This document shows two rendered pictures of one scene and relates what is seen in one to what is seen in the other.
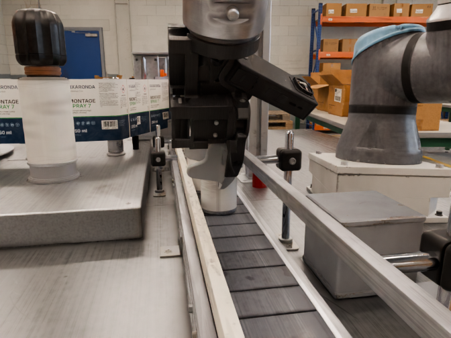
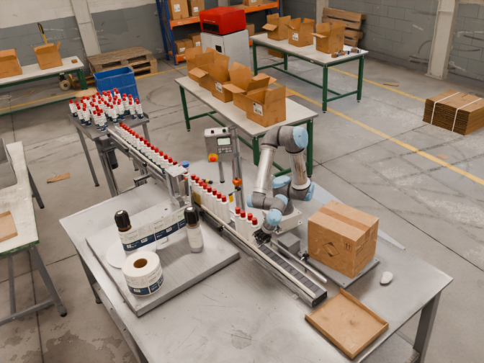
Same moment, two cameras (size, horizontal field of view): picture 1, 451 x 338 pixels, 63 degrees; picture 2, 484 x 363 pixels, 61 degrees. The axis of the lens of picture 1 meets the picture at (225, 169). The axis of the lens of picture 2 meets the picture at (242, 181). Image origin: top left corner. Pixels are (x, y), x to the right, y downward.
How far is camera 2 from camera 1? 2.06 m
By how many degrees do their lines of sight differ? 29
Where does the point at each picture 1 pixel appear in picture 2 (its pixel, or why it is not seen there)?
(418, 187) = (294, 219)
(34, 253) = (222, 271)
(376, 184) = (286, 222)
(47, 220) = (221, 263)
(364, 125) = not seen: hidden behind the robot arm
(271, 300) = (284, 265)
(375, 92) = not seen: hidden behind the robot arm
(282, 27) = not seen: outside the picture
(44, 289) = (238, 277)
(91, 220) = (230, 259)
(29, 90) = (194, 230)
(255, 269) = (277, 260)
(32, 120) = (196, 238)
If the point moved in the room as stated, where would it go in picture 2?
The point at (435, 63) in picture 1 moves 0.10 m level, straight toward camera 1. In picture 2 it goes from (294, 195) to (296, 204)
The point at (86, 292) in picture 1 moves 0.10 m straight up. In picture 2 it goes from (245, 274) to (245, 261)
